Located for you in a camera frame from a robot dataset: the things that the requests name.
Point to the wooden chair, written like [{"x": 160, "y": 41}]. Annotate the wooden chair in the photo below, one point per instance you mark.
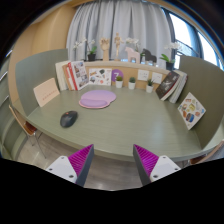
[
  {"x": 206, "y": 155},
  {"x": 28, "y": 128}
]

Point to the pink horse figure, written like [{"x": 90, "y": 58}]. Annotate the pink horse figure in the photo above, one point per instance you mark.
[{"x": 132, "y": 54}]

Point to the white wall socket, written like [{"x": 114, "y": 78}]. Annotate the white wall socket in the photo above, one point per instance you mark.
[
  {"x": 143, "y": 75},
  {"x": 157, "y": 77}
]

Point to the brown book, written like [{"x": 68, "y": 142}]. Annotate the brown book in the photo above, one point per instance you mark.
[{"x": 67, "y": 78}]

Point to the black computer mouse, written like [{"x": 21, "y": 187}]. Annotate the black computer mouse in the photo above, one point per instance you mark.
[{"x": 68, "y": 119}]

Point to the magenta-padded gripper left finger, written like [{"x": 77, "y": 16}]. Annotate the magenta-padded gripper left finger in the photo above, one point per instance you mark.
[{"x": 63, "y": 166}]

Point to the small succulent in white pot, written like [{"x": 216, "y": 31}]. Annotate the small succulent in white pot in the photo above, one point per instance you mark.
[
  {"x": 119, "y": 84},
  {"x": 149, "y": 88},
  {"x": 132, "y": 85}
]

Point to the wooden hand model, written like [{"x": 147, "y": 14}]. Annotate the wooden hand model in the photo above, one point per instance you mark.
[{"x": 105, "y": 46}]

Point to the wooden desk back shelf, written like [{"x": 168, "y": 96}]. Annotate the wooden desk back shelf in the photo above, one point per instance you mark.
[{"x": 130, "y": 70}]

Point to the dark cover book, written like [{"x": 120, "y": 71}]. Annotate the dark cover book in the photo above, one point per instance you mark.
[{"x": 167, "y": 85}]

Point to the large glass window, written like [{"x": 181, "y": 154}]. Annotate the large glass window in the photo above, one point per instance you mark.
[{"x": 181, "y": 33}]

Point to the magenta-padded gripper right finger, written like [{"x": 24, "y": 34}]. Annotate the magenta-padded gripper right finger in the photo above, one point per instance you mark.
[{"x": 163, "y": 166}]

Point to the white sticker sheet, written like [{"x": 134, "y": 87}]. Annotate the white sticker sheet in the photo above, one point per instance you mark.
[{"x": 100, "y": 76}]

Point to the beige card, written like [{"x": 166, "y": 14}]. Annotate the beige card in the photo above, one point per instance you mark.
[{"x": 46, "y": 92}]

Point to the purple round number sign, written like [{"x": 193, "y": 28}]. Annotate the purple round number sign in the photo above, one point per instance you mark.
[{"x": 117, "y": 73}]

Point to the black horse figure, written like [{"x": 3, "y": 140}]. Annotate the black horse figure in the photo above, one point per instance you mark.
[{"x": 148, "y": 56}]

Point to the green divider panel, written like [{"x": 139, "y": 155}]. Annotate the green divider panel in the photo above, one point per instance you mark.
[
  {"x": 36, "y": 66},
  {"x": 206, "y": 83}
]

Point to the purple mouse pad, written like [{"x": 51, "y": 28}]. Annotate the purple mouse pad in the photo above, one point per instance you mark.
[{"x": 98, "y": 97}]

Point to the colourful picture card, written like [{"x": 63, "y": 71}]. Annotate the colourful picture card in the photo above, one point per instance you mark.
[{"x": 191, "y": 110}]

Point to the red and white magazine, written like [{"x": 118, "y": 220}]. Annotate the red and white magazine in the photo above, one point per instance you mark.
[{"x": 79, "y": 74}]

